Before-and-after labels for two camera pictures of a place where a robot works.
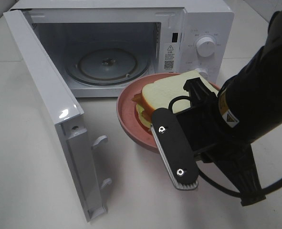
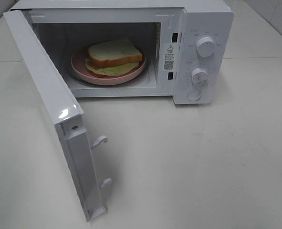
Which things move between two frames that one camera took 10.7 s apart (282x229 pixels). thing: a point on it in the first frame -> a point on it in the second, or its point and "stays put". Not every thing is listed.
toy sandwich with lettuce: (158, 94) -> (114, 57)
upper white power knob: (205, 46) stays put
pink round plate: (139, 132) -> (80, 70)
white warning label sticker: (169, 57) stays put
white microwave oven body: (99, 45) stays put
